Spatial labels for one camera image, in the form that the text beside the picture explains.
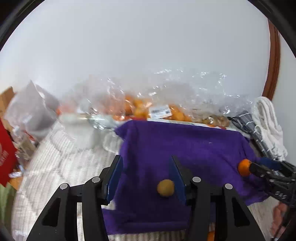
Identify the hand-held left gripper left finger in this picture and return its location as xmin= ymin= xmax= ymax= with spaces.
xmin=26 ymin=155 xmax=123 ymax=241

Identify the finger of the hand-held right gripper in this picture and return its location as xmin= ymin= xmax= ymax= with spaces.
xmin=249 ymin=163 xmax=296 ymax=205
xmin=260 ymin=158 xmax=296 ymax=174

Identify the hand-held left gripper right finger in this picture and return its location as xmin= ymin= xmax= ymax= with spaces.
xmin=171 ymin=156 xmax=265 ymax=241

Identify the yellow-green round fruit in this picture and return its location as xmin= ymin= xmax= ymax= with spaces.
xmin=157 ymin=179 xmax=175 ymax=197

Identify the orange mandarin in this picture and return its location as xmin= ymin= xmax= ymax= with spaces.
xmin=238 ymin=159 xmax=252 ymax=177

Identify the person's right hand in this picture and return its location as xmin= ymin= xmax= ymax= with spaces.
xmin=271 ymin=203 xmax=290 ymax=240

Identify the purple towel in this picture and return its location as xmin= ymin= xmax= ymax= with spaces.
xmin=102 ymin=120 xmax=271 ymax=234

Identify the white towel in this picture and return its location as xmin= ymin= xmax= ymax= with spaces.
xmin=251 ymin=96 xmax=288 ymax=162

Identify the grey plaid cloth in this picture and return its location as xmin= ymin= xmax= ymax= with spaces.
xmin=230 ymin=111 xmax=278 ymax=160

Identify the striped white bedspread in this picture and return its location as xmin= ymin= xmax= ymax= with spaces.
xmin=11 ymin=120 xmax=287 ymax=241

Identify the clear bag of brown fruit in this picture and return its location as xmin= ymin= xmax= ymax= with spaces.
xmin=192 ymin=93 xmax=255 ymax=128

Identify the clear bag of mandarins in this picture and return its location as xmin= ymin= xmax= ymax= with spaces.
xmin=58 ymin=74 xmax=197 ymax=130

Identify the clear plastic packet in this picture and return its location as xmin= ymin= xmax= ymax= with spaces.
xmin=13 ymin=130 xmax=39 ymax=163

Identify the white plastic bag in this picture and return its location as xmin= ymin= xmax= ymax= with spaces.
xmin=5 ymin=80 xmax=59 ymax=139

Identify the green cloth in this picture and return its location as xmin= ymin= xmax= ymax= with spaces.
xmin=0 ymin=183 xmax=17 ymax=232

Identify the red box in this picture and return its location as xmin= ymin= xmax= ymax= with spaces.
xmin=0 ymin=118 xmax=18 ymax=187

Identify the cardboard box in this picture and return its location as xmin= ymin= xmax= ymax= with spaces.
xmin=0 ymin=86 xmax=16 ymax=116

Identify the brown wooden door frame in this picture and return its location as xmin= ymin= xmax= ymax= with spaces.
xmin=262 ymin=20 xmax=281 ymax=101

